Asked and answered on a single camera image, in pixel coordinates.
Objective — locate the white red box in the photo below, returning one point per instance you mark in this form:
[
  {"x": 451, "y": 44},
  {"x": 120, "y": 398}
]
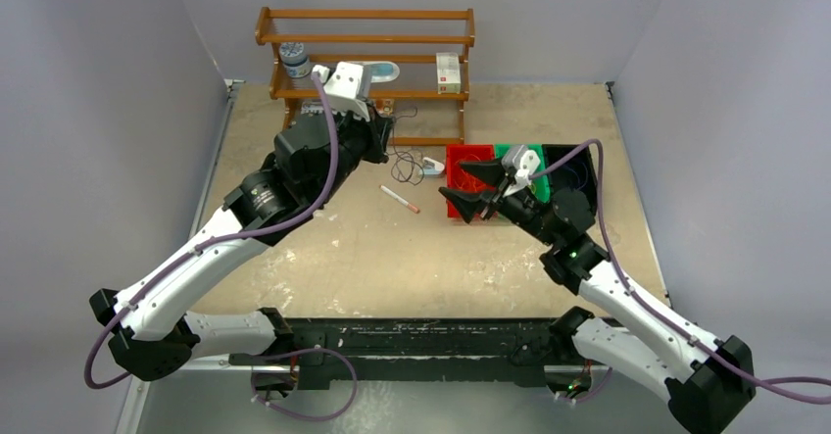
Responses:
[{"x": 448, "y": 73}]

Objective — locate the black plastic bin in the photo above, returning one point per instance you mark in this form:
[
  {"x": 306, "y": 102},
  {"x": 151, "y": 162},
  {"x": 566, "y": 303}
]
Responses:
[{"x": 578, "y": 173}]

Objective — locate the red plastic bin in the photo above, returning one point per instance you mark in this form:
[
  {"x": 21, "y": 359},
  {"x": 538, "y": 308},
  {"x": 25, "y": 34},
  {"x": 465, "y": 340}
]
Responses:
[{"x": 456, "y": 178}]

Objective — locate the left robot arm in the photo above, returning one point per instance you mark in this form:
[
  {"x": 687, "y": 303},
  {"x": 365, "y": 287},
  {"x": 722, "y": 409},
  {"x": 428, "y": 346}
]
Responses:
[{"x": 150, "y": 327}]

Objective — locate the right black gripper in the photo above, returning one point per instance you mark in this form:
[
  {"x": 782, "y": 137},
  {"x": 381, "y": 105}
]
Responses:
[{"x": 472, "y": 203}]

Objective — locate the white pen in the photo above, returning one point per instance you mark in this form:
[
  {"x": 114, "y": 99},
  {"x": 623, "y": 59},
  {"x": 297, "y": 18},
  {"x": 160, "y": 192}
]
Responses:
[{"x": 399, "y": 199}]

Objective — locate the blue white jar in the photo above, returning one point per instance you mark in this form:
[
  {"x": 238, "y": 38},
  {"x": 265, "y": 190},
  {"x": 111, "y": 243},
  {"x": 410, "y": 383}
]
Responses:
[{"x": 293, "y": 56}]

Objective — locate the blue oval packaged item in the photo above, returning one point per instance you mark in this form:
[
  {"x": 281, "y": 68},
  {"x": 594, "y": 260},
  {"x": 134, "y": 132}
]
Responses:
[{"x": 382, "y": 71}]

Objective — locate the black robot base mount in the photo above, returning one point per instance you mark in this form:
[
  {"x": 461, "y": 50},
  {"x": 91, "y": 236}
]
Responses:
[{"x": 520, "y": 351}]

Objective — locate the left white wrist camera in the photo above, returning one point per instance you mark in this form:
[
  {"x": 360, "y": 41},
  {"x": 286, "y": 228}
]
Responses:
[{"x": 346, "y": 88}]

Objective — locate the green plastic bin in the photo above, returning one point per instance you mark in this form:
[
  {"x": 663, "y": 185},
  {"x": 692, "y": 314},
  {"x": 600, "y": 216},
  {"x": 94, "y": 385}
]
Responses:
[{"x": 539, "y": 186}]

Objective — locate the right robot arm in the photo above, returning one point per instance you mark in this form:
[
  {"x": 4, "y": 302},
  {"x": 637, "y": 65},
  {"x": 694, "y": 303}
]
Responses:
[{"x": 680, "y": 362}]

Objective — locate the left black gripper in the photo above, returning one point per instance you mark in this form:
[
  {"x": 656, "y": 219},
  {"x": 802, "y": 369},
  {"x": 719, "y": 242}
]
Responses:
[{"x": 377, "y": 131}]

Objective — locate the wooden shelf rack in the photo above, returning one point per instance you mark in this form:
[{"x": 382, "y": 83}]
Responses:
[{"x": 333, "y": 36}]

